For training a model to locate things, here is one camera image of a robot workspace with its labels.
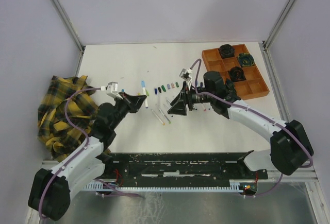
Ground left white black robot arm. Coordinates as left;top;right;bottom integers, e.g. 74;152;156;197
28;92;147;221

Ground right aluminium frame post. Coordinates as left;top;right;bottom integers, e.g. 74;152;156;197
263;0;297;50

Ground teal capped acrylic marker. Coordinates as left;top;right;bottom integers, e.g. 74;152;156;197
141;80;149;109

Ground green blue rolled sock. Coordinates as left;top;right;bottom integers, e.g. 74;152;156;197
237;53;255;67

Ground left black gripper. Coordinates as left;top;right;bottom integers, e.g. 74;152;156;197
110;91;146;130

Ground yellow plaid cloth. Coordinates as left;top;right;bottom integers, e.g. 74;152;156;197
37;75;98;162

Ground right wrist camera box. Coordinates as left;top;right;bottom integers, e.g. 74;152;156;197
179;68;193;88

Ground left aluminium frame post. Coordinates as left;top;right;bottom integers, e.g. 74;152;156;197
50;0;85;51

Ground black orange rolled sock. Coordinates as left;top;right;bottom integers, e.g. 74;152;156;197
228;66;246;82

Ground orange compartment tray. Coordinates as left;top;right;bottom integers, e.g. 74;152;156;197
202;44;269;100

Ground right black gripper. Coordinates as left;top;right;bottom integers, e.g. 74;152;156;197
167;81;213;116

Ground white cable duct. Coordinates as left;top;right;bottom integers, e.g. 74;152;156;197
82;180;257;191

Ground black rolled sock top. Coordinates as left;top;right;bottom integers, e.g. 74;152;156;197
218;44;235;59

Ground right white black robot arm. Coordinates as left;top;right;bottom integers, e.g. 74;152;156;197
168;68;314;178

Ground aluminium frame post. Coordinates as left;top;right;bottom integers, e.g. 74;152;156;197
263;0;297;50
50;0;85;51

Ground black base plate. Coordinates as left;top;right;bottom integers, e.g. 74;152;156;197
99;152;268;187

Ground yellow capped highlighter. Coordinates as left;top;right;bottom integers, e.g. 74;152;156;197
151;109;166;126

